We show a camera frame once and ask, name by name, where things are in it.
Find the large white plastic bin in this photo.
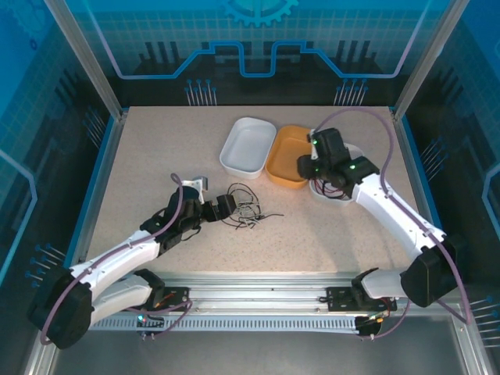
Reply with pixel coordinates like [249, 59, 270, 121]
[218, 116, 277, 180]

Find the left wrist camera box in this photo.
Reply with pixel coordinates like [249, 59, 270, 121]
[182, 175, 210, 204]

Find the small white plastic bin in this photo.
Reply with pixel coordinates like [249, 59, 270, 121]
[308, 143, 363, 208]

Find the white cable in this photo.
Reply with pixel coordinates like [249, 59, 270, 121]
[233, 199, 263, 227]

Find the slotted cable tray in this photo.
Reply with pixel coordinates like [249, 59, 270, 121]
[93, 312, 360, 334]

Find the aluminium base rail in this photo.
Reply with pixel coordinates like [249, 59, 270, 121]
[93, 271, 466, 312]

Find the aluminium frame post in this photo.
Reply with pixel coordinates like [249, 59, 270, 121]
[392, 0, 472, 120]
[42, 0, 128, 120]

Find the orange plastic bin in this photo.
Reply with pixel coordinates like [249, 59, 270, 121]
[265, 124, 317, 191]

